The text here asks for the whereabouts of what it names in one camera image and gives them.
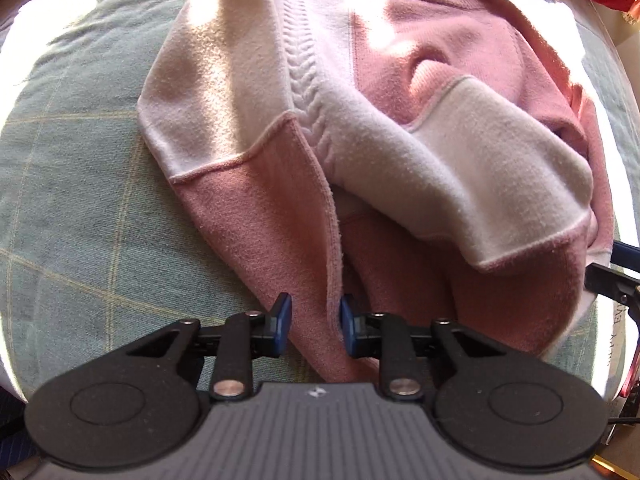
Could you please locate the pink and white knit sweater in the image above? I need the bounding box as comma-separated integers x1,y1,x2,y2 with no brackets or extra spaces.
137,0,616,383

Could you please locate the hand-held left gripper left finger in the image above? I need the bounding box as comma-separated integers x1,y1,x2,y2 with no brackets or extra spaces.
125,292,293,402

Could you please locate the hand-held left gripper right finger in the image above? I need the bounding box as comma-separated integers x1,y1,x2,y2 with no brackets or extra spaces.
339,296,507,402

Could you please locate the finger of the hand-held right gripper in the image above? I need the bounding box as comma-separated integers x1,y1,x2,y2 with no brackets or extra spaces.
584,262,640,297
612,241,640,263

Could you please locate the green plaid blanket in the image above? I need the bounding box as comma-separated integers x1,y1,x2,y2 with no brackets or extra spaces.
0,0,640,411

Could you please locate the dark striped cloth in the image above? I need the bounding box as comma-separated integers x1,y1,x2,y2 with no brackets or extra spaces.
0,390,36,480

